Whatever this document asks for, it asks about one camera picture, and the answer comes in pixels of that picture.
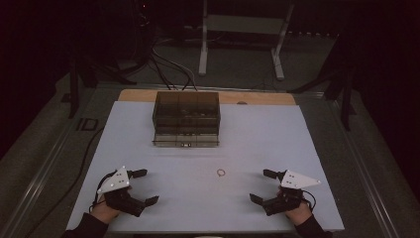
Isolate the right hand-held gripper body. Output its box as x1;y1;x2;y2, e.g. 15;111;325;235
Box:
262;169;322;217

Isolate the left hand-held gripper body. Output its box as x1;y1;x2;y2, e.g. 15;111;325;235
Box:
97;166;148;218

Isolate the person's left hand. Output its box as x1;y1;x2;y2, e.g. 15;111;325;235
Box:
90;197;122;226

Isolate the person's right hand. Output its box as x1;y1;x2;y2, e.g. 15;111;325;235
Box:
285;200;313;228

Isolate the white board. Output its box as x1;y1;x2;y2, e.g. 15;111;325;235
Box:
65;100;346;234

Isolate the smoked transparent drawer box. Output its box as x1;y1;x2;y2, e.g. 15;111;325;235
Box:
152;90;222;149

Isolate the black stand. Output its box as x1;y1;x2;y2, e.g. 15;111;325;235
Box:
66;58;100;120
286;63;359;132

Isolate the white metal stand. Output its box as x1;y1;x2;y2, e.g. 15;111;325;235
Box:
197;0;296;81

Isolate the left hand-held gripper black cable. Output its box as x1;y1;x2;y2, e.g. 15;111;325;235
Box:
88;171;117;213

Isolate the hand-held gripper black cable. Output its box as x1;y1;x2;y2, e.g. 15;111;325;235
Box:
88;171;117;213
299;188;317;212

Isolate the right hand-held gripper black cable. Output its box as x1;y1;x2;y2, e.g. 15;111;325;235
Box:
299;188;317;212

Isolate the long black floor cable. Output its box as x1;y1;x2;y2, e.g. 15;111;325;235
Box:
22;126;105;238

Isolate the metal floor rail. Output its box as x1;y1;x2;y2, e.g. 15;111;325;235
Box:
0;86;100;238
325;93;402;238

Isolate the white cable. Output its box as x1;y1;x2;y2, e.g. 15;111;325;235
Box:
152;48;199;92

